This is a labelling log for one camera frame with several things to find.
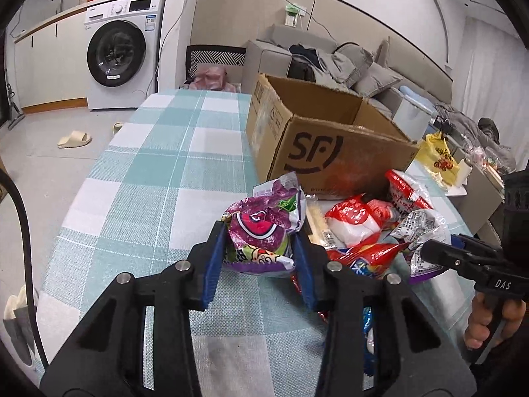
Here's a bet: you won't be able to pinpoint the grey coffee table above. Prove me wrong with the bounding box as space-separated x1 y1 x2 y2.
446 141 506 236

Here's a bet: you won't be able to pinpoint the silver printed snack packet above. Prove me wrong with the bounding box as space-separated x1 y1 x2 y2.
390 209 452 285

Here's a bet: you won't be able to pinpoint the person's right hand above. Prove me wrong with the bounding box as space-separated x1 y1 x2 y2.
463 291 527 350

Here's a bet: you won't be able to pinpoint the red white striped snack packet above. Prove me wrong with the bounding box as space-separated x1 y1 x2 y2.
385 169 434 216

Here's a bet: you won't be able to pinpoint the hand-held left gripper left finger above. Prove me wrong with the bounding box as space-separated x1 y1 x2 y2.
39 220 232 397

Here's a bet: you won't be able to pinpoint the dark hat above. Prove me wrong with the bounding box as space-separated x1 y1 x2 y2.
479 118 501 141

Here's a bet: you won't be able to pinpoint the person's right forearm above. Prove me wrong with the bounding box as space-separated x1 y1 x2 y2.
471 339 529 397

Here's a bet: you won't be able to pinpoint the dark clothes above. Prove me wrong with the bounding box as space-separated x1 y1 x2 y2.
288 43 319 81

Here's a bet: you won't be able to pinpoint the checked teal white tablecloth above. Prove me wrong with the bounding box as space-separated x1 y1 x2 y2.
39 90 474 397

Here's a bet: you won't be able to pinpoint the grey pillow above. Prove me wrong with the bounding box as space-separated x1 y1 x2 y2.
335 43 375 85
355 63 403 99

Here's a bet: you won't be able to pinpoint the white washing machine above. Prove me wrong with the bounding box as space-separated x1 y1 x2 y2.
85 0 166 110

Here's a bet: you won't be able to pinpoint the grey jacket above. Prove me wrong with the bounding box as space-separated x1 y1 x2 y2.
314 47 356 87

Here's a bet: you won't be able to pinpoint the white trash bin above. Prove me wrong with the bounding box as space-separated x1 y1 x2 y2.
392 87 432 141

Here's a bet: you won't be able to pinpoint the purple snack packet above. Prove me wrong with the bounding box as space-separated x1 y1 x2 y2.
223 171 306 278

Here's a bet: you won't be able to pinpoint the red white balloon snack packet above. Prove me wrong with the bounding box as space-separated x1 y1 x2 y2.
324 196 399 251

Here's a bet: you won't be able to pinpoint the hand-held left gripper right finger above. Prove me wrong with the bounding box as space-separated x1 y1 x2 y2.
291 232 488 397

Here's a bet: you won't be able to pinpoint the small black camera stand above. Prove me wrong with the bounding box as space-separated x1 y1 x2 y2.
432 116 453 139

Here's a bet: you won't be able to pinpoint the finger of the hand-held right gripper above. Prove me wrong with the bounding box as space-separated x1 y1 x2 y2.
422 238 497 278
450 234 503 259

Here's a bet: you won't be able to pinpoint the yellow plastic bag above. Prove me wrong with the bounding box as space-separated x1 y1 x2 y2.
414 132 460 187

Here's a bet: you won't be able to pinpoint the wall socket with charger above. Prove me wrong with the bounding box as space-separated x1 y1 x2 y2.
284 3 307 27

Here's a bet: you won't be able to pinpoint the grey sofa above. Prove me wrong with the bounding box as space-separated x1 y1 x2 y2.
241 25 439 120

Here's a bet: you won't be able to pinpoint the black cable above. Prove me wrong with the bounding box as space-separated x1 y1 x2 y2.
0 169 48 369

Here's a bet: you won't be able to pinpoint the brown cardboard box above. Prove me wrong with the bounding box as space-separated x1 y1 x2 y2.
246 73 420 199

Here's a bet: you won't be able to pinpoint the grey cloth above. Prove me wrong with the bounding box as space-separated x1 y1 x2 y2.
3 285 40 367

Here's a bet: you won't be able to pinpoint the clear biscuit stick packet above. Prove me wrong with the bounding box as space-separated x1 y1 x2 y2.
306 202 340 251

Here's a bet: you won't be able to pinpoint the pink plastic bag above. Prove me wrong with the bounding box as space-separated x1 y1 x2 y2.
188 63 236 91

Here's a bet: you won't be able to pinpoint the white counter cabinet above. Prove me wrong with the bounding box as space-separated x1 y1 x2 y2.
12 2 89 110

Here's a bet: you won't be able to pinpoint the black white patterned basket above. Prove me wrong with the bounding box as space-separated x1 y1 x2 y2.
185 45 248 83

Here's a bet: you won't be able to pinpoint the white curtain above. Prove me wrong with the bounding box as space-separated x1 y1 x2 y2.
450 17 525 150

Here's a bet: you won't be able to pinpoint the light blue cushion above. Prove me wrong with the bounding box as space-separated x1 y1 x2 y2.
403 87 434 108

